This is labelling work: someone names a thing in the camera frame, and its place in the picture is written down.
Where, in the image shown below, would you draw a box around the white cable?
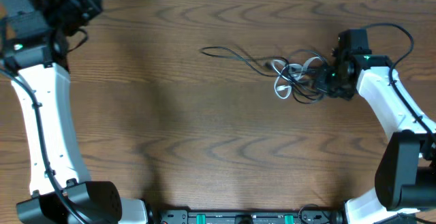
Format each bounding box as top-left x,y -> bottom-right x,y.
273,56 -> 324,100

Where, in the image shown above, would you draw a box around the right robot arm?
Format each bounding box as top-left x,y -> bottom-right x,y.
313,28 -> 435,223

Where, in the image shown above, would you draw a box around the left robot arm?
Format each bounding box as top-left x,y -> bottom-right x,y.
1,0 -> 152,223

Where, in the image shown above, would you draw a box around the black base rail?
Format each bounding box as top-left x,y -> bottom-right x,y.
154,208 -> 346,224

